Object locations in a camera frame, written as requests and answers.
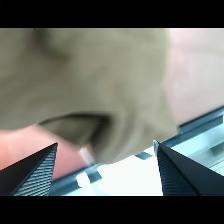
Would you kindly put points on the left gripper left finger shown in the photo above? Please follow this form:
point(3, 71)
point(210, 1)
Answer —
point(31, 175)

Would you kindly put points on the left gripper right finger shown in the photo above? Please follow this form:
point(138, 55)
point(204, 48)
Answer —
point(186, 176)

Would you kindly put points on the brown T-shirt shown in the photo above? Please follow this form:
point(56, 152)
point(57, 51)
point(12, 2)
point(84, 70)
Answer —
point(86, 76)

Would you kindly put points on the silver frame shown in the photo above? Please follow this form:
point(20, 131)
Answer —
point(200, 146)

